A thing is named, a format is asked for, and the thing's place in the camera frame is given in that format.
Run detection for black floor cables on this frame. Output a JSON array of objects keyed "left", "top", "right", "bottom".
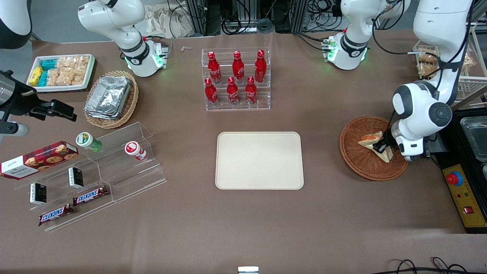
[{"left": 375, "top": 257, "right": 487, "bottom": 274}]

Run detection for yellow control panel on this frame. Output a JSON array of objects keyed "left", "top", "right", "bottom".
[{"left": 441, "top": 164, "right": 487, "bottom": 228}]

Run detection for black appliance housing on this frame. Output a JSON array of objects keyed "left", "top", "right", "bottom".
[{"left": 434, "top": 108, "right": 487, "bottom": 233}]

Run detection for triangular sandwich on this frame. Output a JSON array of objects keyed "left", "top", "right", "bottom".
[{"left": 358, "top": 131, "right": 393, "bottom": 164}]

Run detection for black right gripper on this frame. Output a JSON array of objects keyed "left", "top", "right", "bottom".
[{"left": 10, "top": 84, "right": 77, "bottom": 122}]

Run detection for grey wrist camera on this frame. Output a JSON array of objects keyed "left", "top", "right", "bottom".
[
  {"left": 403, "top": 151, "right": 428, "bottom": 162},
  {"left": 0, "top": 122, "right": 30, "bottom": 138}
]

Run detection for red tartan cookie box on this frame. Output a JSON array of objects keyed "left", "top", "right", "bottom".
[{"left": 0, "top": 141, "right": 79, "bottom": 180}]

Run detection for cream plastic serving tray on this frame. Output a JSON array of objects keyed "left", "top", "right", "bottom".
[{"left": 215, "top": 132, "right": 305, "bottom": 190}]

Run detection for aluminium foil tray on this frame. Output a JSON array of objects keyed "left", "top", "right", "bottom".
[
  {"left": 84, "top": 75, "right": 132, "bottom": 118},
  {"left": 84, "top": 103, "right": 126, "bottom": 121}
]

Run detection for red Coca-Cola bottle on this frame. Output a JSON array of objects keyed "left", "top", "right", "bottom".
[
  {"left": 204, "top": 78, "right": 220, "bottom": 107},
  {"left": 232, "top": 50, "right": 245, "bottom": 83},
  {"left": 226, "top": 76, "right": 240, "bottom": 106},
  {"left": 207, "top": 51, "right": 222, "bottom": 85},
  {"left": 255, "top": 49, "right": 267, "bottom": 83},
  {"left": 245, "top": 76, "right": 258, "bottom": 105}
]

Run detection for black base cables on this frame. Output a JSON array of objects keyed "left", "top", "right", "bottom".
[{"left": 293, "top": 32, "right": 329, "bottom": 52}]

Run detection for small black white box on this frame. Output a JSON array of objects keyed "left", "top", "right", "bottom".
[
  {"left": 68, "top": 167, "right": 84, "bottom": 189},
  {"left": 30, "top": 183, "right": 47, "bottom": 206}
]

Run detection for white rectangular snack tray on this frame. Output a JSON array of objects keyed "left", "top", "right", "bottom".
[{"left": 26, "top": 54, "right": 95, "bottom": 92}]

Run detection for black cable bundle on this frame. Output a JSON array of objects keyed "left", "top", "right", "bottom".
[{"left": 304, "top": 0, "right": 345, "bottom": 31}]

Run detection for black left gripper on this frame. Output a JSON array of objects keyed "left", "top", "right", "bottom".
[{"left": 373, "top": 126, "right": 399, "bottom": 152}]

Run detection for wrapped bread pack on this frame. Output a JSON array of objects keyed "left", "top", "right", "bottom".
[
  {"left": 417, "top": 48, "right": 442, "bottom": 78},
  {"left": 458, "top": 51, "right": 476, "bottom": 73}
]

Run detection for clear glass container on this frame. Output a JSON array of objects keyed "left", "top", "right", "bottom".
[{"left": 460, "top": 116, "right": 487, "bottom": 153}]

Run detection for red capped bottle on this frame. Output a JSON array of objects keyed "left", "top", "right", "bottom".
[{"left": 124, "top": 141, "right": 147, "bottom": 161}]

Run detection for green capped bottle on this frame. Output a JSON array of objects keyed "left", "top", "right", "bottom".
[{"left": 75, "top": 132, "right": 103, "bottom": 153}]

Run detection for light oval wicker basket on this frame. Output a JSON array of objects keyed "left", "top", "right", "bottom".
[{"left": 83, "top": 70, "right": 140, "bottom": 129}]

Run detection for brown round wicker basket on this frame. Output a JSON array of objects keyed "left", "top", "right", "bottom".
[{"left": 339, "top": 116, "right": 411, "bottom": 182}]

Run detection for beige crumpled paper bag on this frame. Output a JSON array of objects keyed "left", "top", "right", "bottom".
[{"left": 145, "top": 4, "right": 194, "bottom": 38}]

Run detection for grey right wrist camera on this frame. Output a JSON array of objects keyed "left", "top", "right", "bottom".
[{"left": 0, "top": 122, "right": 30, "bottom": 138}]

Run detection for clear acrylic stepped shelf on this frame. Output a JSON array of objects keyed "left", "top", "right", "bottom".
[{"left": 14, "top": 122, "right": 168, "bottom": 233}]

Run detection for clear acrylic bottle rack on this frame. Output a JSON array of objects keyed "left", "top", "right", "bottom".
[{"left": 201, "top": 47, "right": 272, "bottom": 112}]

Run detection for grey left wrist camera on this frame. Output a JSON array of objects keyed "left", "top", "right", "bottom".
[{"left": 403, "top": 151, "right": 428, "bottom": 162}]

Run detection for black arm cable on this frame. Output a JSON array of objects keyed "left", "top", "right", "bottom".
[{"left": 372, "top": 0, "right": 476, "bottom": 115}]

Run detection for white wire rack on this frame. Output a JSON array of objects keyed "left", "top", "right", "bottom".
[{"left": 413, "top": 23, "right": 487, "bottom": 103}]

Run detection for yellow snack packet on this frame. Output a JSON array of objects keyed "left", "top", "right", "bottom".
[{"left": 29, "top": 65, "right": 43, "bottom": 86}]

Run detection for aluminium frame stand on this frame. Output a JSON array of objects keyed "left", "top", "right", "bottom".
[{"left": 185, "top": 0, "right": 305, "bottom": 35}]

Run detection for Snickers chocolate bar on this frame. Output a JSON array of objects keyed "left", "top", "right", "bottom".
[
  {"left": 38, "top": 204, "right": 75, "bottom": 227},
  {"left": 72, "top": 185, "right": 109, "bottom": 206}
]

